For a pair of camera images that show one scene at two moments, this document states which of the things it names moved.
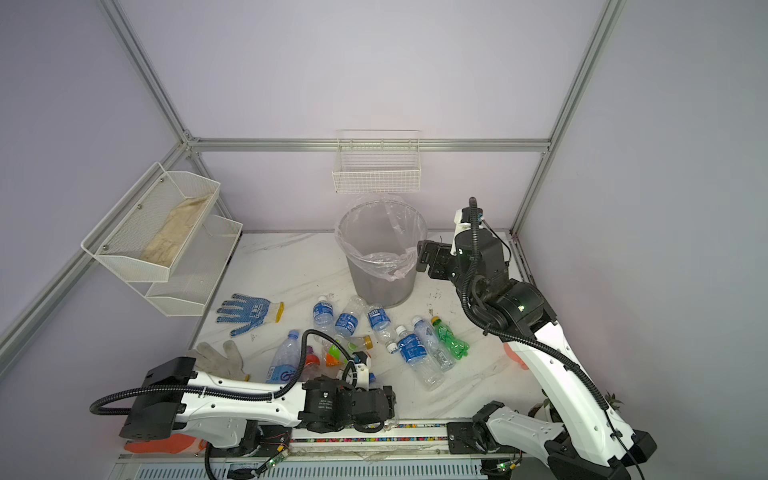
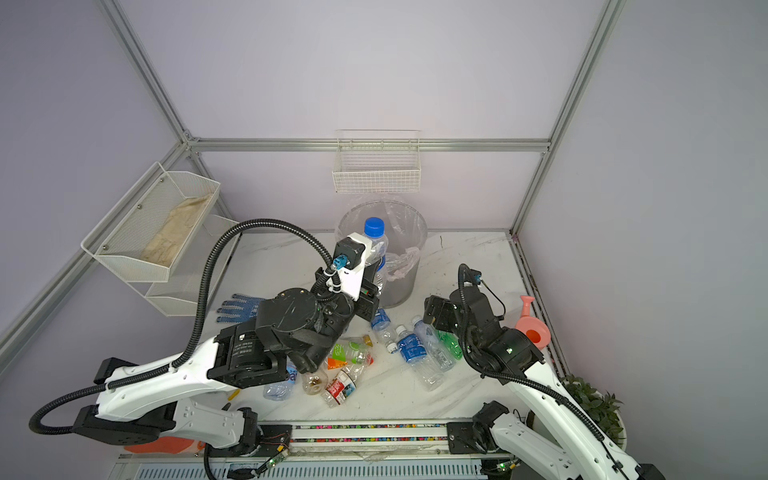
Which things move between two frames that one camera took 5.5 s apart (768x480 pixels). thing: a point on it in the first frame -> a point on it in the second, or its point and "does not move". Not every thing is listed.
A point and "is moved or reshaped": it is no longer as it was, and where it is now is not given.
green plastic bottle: [458, 348] does not move
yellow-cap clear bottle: [365, 341] does not move
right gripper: [435, 253] -> [442, 306]
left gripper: [392, 394] -> [365, 306]
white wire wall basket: [372, 161] does not move
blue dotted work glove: [253, 311] does not move
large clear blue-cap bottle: [286, 360] is moved or reshaped
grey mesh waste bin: [379, 239] does not move
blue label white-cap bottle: [413, 352] does not move
